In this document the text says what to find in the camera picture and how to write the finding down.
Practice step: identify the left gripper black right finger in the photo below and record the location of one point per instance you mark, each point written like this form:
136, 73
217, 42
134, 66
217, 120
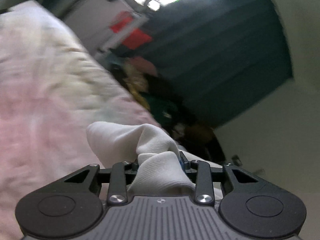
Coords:
201, 172

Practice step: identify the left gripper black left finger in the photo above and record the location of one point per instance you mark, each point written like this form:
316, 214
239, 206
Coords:
122, 174

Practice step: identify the white zip-up jacket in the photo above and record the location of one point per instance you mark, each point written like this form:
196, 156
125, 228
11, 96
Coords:
160, 171

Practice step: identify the pile of clothes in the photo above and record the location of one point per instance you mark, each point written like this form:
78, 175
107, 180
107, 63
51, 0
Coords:
155, 94

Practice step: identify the pastel tie-dye bed duvet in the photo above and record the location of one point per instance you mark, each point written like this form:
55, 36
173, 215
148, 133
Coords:
51, 90

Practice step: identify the dark teal right curtain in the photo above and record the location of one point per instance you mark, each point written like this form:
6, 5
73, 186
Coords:
216, 58

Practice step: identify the red laundry bag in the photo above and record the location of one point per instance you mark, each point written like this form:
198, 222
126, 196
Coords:
126, 29

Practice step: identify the garment steamer stand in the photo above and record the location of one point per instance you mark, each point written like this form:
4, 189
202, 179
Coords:
149, 7

